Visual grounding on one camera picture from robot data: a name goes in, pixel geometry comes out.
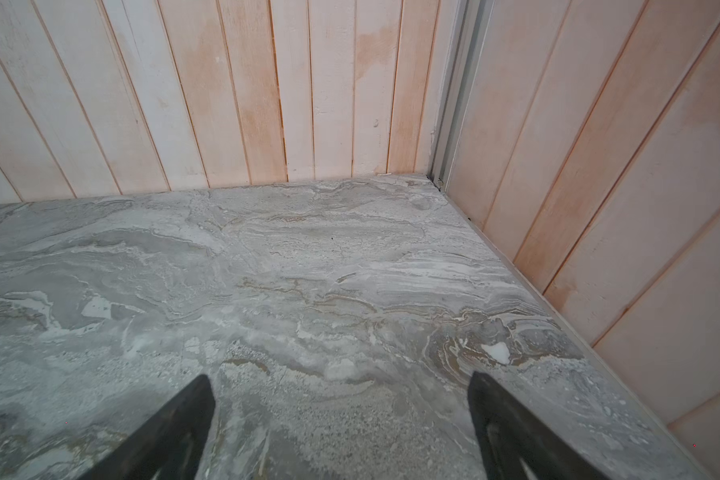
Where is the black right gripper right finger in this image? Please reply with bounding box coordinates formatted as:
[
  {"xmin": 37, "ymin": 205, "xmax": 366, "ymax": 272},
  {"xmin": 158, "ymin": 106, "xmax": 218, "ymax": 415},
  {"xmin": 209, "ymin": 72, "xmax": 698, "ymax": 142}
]
[{"xmin": 467, "ymin": 372, "xmax": 606, "ymax": 479}]

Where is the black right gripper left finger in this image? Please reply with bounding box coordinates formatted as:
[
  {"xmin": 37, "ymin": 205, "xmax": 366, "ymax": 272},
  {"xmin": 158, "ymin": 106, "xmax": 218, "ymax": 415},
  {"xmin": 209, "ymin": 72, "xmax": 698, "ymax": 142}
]
[{"xmin": 81, "ymin": 374, "xmax": 216, "ymax": 479}]

